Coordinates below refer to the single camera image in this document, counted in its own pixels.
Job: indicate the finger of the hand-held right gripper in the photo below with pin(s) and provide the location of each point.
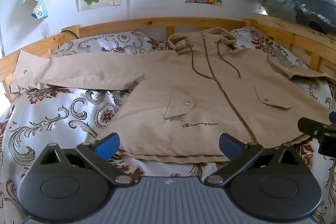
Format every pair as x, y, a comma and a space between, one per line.
333, 117
311, 126

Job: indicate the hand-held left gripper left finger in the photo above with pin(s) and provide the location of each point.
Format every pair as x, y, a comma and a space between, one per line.
107, 146

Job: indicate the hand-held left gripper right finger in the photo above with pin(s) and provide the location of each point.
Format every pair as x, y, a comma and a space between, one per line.
232, 146

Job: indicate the beige hooded jacket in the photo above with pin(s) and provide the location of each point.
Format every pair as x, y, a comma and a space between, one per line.
162, 77

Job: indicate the floral bedsheet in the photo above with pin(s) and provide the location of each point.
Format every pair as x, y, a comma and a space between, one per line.
52, 113

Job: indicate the floral pillow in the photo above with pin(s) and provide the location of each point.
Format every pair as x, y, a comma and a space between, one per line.
265, 43
105, 41

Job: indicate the wooden bed frame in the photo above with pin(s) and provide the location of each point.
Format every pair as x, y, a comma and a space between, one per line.
147, 22

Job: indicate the white wall outlet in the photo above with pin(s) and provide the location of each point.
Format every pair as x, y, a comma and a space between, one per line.
45, 31

